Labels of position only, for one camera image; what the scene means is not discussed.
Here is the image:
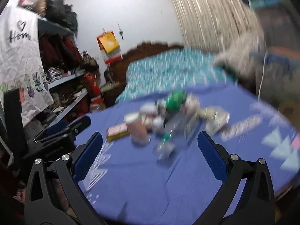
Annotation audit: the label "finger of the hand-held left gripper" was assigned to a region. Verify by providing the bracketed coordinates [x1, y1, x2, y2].
[45, 116, 92, 137]
[33, 131, 78, 144]

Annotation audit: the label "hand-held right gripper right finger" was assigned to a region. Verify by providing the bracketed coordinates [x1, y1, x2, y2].
[197, 131, 276, 225]

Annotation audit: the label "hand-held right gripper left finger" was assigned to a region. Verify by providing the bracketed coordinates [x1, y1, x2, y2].
[24, 132, 108, 225]

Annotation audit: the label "white packet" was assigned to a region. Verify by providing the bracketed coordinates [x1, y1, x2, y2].
[204, 106, 231, 134]

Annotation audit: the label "small green white bottle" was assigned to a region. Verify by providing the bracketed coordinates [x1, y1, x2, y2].
[153, 132, 175, 161]

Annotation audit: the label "pink paper cup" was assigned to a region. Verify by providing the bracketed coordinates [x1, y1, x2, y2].
[124, 112, 152, 147]

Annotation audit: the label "white wrapper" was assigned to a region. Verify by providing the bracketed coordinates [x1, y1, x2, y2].
[139, 103, 164, 132]

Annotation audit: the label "grey metal shelf rack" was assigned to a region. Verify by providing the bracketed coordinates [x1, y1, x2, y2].
[37, 19, 100, 127]

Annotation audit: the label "red gift bag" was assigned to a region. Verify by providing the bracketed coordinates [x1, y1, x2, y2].
[84, 73, 104, 107]

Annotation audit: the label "white printed cloth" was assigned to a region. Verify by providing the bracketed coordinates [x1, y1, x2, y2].
[0, 6, 55, 125]

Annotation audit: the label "blue printed blanket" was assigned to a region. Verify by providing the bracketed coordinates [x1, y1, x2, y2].
[75, 82, 300, 225]

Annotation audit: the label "brown woven bag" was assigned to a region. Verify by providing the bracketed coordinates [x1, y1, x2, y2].
[81, 52, 99, 71]

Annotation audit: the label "dark red hanging clothes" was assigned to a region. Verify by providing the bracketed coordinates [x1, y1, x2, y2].
[39, 34, 82, 72]

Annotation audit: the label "brown wooden headboard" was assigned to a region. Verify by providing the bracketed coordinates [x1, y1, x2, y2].
[103, 41, 185, 106]

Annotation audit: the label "tan wooden stool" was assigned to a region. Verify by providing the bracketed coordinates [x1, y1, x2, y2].
[279, 101, 298, 122]

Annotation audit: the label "red and white box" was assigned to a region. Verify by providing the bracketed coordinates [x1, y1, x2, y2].
[101, 47, 123, 64]

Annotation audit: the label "teal patterned bedsheet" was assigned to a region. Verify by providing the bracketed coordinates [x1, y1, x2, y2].
[115, 49, 235, 105]

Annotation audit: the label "yellow cardboard box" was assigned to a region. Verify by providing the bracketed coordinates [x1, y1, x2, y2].
[97, 30, 120, 53]

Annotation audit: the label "grey plush blanket bundle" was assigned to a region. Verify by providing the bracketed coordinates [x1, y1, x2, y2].
[213, 5, 300, 104]

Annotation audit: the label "pile of dark bags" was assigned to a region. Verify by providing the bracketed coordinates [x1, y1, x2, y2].
[35, 0, 78, 33]

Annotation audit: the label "striped beige curtain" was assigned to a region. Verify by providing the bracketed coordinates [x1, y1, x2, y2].
[164, 0, 265, 52]

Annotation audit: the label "white cable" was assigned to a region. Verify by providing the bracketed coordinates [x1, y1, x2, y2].
[257, 49, 270, 99]

